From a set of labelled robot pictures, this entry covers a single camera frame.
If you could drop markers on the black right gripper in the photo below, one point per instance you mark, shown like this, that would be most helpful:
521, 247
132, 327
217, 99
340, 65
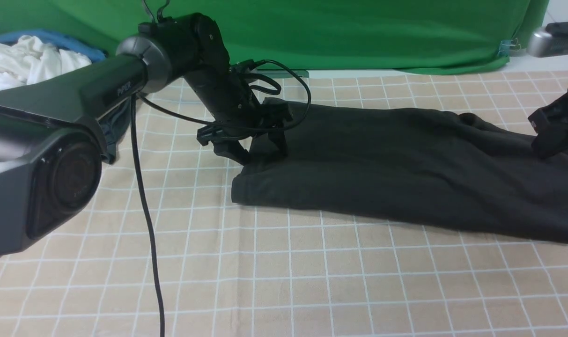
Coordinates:
551, 127

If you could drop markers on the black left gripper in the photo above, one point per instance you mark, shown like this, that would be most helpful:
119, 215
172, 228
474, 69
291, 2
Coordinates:
236, 112

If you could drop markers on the dark gray long-sleeve top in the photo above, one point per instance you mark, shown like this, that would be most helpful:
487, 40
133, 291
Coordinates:
419, 166

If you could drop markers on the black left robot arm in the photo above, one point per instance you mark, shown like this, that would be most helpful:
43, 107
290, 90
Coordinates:
51, 140

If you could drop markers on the blue binder clip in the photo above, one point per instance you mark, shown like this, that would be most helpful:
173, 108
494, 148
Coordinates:
508, 47

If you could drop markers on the dark gray crumpled garment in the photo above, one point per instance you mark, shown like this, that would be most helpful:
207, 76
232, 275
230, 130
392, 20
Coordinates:
114, 126

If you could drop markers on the beige grid tablecloth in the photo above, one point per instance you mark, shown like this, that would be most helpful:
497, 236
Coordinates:
227, 271

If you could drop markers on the green backdrop cloth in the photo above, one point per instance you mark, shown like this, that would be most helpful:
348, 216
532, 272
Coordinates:
433, 37

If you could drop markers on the blue crumpled garment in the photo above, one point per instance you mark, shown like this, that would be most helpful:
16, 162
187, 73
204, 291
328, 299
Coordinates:
60, 40

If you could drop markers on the white crumpled garment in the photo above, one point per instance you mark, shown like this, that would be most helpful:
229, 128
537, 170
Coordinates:
27, 62

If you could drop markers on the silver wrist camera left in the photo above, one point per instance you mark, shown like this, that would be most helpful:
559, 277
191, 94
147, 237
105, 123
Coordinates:
247, 66

